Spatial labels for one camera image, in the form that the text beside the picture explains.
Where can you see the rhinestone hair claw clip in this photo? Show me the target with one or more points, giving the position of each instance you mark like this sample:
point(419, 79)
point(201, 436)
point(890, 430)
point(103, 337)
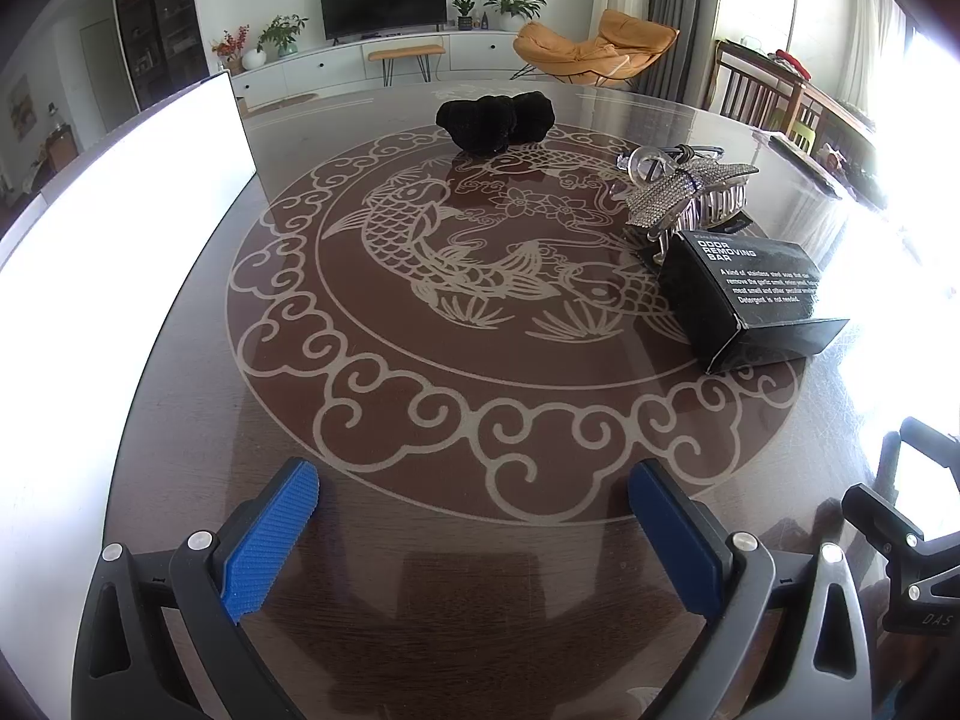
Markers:
point(675, 195)

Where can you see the dark wooden bench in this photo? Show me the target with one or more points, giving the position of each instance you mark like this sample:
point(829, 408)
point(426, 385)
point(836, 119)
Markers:
point(757, 90)

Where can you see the green potted plant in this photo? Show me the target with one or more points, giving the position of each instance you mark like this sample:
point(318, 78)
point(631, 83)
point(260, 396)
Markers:
point(281, 34)

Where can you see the black television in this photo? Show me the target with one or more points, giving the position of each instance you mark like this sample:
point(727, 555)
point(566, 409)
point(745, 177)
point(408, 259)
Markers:
point(382, 4)

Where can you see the small potted plant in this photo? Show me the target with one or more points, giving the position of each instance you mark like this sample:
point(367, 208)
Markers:
point(463, 11)

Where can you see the white foam board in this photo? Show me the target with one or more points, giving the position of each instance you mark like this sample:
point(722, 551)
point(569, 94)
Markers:
point(112, 277)

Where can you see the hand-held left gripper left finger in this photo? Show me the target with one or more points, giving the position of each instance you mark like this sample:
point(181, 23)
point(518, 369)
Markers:
point(270, 540)

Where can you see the dark glass display cabinet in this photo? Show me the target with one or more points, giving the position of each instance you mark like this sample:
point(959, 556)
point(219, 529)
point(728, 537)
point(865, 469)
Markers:
point(157, 15)

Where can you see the clear plastic hair clip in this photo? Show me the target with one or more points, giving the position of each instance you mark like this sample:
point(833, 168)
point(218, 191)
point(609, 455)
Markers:
point(645, 163)

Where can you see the framed wall painting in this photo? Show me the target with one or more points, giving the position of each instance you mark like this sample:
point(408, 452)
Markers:
point(22, 111)

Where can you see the brown patterned desktop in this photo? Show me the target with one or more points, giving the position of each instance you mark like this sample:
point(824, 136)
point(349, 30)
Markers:
point(450, 577)

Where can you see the black box with white text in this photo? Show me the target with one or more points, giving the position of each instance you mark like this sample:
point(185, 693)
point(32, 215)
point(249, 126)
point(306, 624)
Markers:
point(735, 300)

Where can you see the round white vase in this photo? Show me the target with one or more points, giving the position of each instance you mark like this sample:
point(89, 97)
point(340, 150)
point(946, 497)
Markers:
point(254, 61)

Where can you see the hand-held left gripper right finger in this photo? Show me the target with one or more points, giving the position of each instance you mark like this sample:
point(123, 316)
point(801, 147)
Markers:
point(675, 540)

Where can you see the white television cabinet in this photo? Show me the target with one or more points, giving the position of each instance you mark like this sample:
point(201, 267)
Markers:
point(315, 67)

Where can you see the red flowers in vase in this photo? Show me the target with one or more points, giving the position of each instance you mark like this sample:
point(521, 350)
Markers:
point(231, 45)

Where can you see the grey curtain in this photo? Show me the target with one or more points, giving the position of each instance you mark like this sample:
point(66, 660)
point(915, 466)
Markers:
point(682, 7)

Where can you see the black velvet scrunchie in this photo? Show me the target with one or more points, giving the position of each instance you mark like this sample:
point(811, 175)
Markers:
point(487, 124)

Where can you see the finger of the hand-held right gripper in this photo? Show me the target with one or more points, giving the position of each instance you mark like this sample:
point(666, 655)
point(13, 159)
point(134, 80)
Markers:
point(922, 585)
point(930, 441)

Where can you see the wooden bench with metal legs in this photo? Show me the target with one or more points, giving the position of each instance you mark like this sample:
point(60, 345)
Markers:
point(405, 51)

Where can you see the large leafy potted plant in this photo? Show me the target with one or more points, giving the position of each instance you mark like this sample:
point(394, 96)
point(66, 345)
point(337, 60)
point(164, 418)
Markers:
point(514, 4)

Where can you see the orange lounge chair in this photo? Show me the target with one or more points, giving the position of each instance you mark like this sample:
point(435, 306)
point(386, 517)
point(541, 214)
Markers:
point(577, 52)

